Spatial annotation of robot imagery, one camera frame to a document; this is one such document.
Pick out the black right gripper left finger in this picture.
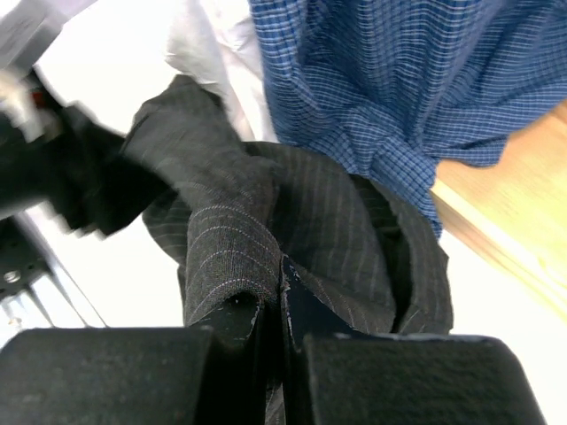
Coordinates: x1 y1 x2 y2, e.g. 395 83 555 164
195 294 266 424

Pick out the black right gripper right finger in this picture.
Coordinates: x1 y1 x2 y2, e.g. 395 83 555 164
279 256 363 424

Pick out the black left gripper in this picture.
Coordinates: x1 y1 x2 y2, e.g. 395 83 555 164
1 70 151 236

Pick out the dark pinstriped shirt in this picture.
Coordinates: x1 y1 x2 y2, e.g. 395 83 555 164
126 75 458 424

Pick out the white shirt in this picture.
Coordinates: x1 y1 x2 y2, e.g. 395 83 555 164
166 0 277 143

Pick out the blue checked shirt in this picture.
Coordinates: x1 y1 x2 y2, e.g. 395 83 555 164
250 1 566 231

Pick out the wooden clothes rack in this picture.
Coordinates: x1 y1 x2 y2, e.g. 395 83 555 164
431 104 566 317

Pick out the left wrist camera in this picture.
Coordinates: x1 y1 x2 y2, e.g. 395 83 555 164
1 0 93 142

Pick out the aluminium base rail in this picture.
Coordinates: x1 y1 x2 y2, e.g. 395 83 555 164
1 213 107 332

